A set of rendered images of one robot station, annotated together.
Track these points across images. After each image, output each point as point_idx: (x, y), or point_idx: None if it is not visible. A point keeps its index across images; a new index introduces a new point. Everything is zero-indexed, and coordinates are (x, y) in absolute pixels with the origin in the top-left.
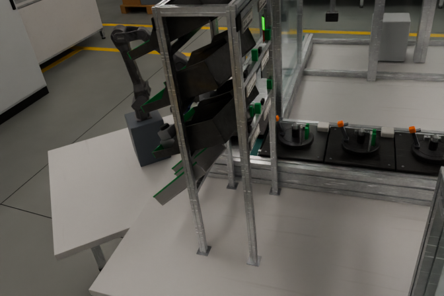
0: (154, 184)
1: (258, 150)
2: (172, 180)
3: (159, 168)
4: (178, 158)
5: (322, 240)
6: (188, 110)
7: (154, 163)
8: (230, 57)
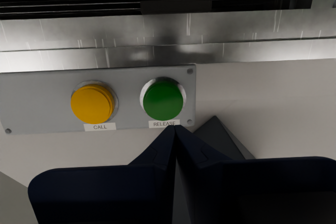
0: (318, 106)
1: None
2: (304, 72)
3: (260, 121)
4: (218, 94)
5: None
6: (190, 147)
7: (241, 140)
8: None
